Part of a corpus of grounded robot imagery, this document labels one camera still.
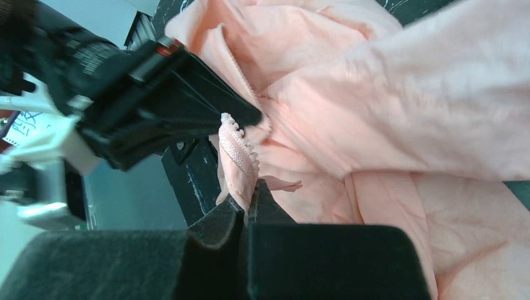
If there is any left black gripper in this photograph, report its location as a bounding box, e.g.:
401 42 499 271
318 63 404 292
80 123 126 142
62 36 263 171

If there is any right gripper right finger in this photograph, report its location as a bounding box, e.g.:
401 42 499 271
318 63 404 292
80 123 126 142
247 179 430 299

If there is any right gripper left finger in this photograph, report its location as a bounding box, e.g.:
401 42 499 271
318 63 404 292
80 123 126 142
1 199 244 299

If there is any pink jacket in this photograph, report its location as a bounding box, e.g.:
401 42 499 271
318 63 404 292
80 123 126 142
165 1 529 299

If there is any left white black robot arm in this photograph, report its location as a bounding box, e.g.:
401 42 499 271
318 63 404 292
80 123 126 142
1 1 262 171

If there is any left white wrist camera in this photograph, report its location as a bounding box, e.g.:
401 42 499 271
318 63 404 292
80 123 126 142
1 74 100 230

